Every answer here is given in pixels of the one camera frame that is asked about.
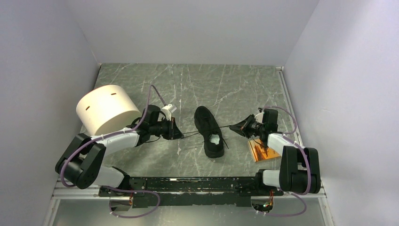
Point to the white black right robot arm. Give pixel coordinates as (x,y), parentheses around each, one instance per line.
(299,170)

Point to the white cylindrical container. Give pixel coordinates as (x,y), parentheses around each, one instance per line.
(106,109)

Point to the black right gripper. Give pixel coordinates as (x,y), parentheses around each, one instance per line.
(243,128)

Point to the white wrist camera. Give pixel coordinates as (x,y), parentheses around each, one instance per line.
(259,116)
(168,110)

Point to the orange book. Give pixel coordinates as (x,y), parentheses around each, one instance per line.
(260,152)

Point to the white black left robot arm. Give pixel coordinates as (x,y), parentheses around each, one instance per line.
(81,164)

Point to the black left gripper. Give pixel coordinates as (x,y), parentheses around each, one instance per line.
(172,132)

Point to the aluminium frame rail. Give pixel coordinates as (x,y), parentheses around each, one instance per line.
(231,93)

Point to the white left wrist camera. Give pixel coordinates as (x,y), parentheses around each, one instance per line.
(168,110)

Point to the black shoe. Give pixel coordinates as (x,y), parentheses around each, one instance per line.
(203,120)

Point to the black shoelace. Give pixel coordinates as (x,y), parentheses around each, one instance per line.
(193,133)

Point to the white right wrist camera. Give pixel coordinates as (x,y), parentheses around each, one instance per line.
(259,116)

